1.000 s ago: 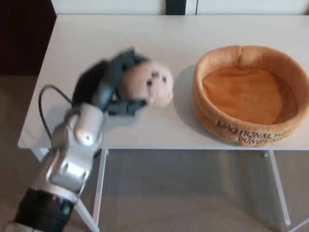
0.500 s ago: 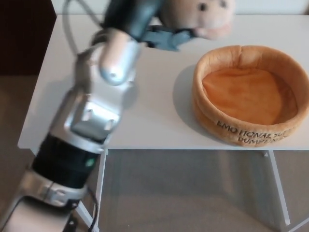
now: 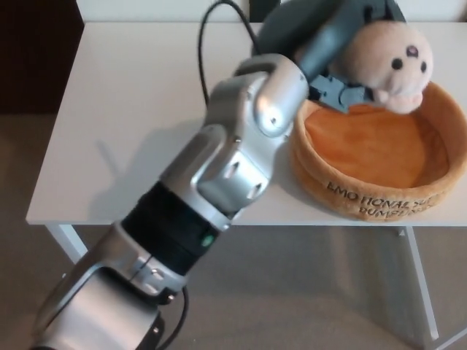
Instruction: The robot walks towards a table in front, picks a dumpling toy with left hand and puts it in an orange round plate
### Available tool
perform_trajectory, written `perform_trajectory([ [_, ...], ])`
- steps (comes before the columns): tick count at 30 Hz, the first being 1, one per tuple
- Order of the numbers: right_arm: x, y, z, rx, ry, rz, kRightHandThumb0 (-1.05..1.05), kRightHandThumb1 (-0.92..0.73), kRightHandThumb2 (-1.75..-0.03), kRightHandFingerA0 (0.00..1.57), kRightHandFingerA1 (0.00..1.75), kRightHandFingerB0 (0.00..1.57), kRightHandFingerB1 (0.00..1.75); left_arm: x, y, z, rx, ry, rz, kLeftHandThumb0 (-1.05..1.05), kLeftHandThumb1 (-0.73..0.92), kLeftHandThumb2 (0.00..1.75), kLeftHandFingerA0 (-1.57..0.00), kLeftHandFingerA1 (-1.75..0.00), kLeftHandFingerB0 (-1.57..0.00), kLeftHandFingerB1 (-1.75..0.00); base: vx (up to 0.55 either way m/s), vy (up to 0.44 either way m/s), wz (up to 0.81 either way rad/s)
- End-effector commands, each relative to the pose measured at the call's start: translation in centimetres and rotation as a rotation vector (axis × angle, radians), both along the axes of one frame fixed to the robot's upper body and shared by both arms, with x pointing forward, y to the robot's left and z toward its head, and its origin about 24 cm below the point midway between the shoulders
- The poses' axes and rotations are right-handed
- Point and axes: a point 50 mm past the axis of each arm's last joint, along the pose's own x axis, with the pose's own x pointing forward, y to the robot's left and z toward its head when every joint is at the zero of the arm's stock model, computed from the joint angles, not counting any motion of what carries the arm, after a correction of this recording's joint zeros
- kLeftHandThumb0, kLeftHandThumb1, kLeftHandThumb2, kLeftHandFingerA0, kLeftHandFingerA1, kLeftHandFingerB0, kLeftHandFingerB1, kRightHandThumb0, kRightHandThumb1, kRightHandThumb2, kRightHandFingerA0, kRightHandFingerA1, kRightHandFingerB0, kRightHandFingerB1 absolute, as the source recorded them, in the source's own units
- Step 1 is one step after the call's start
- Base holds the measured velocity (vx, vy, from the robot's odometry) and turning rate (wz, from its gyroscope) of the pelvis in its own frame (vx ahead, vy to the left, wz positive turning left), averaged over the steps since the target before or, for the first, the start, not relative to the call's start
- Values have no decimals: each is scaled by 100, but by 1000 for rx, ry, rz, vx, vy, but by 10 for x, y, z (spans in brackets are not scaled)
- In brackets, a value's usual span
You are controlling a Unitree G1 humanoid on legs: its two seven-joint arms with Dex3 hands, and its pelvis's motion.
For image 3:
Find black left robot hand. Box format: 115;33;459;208
255;0;408;114

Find pink plush dumpling toy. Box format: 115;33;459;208
328;19;436;114

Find orange round plush plate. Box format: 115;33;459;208
289;79;467;222

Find dark brown wooden panel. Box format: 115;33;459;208
0;0;87;118

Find white metal table leg frame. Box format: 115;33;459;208
47;223;90;263
398;225;467;350

